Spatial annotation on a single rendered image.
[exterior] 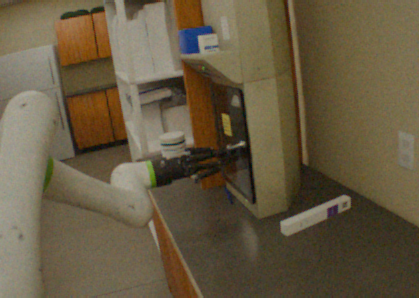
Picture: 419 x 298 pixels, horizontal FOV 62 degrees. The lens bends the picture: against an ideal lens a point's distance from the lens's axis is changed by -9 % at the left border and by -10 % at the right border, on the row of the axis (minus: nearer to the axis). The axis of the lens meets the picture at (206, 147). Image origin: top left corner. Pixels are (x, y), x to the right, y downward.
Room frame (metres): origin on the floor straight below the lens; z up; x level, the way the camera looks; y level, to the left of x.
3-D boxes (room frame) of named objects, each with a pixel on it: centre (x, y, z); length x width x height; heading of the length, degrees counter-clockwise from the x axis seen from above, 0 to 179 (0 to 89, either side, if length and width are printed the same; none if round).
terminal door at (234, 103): (1.33, -0.09, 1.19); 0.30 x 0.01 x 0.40; 15
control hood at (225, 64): (1.32, -0.05, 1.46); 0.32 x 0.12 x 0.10; 15
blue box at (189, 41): (1.41, -0.02, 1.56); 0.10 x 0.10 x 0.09; 15
